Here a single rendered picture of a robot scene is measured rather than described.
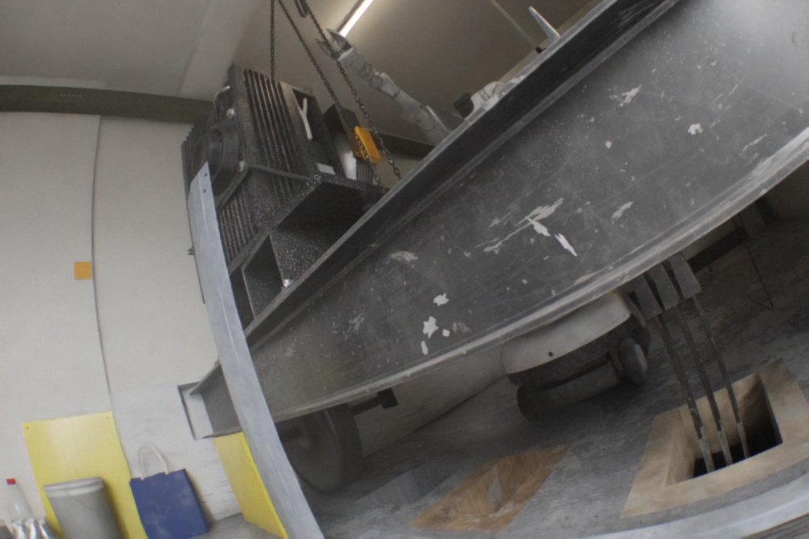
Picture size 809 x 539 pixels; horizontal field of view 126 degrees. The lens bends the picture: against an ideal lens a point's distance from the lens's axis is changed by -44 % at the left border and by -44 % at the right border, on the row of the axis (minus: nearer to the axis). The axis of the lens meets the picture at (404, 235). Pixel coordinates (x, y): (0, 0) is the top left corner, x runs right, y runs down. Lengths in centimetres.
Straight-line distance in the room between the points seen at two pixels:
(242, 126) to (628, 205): 108
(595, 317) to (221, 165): 130
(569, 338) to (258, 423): 97
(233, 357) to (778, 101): 99
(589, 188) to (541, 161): 7
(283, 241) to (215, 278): 20
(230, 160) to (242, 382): 68
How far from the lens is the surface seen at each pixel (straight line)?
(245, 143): 118
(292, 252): 94
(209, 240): 92
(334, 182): 87
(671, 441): 94
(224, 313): 85
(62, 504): 170
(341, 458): 147
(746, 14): 51
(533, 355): 134
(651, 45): 48
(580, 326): 129
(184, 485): 178
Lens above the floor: 43
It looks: 19 degrees up
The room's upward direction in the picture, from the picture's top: 24 degrees counter-clockwise
